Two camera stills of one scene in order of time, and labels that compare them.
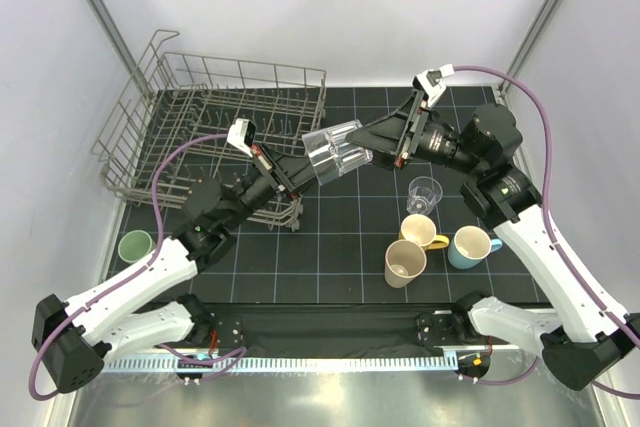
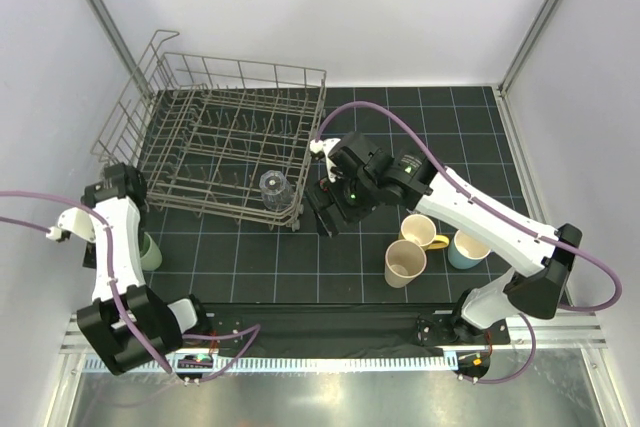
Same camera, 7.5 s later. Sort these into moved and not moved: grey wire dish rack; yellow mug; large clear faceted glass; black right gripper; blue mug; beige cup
Moved: black right gripper; large clear faceted glass
Not moved: blue mug; grey wire dish rack; beige cup; yellow mug
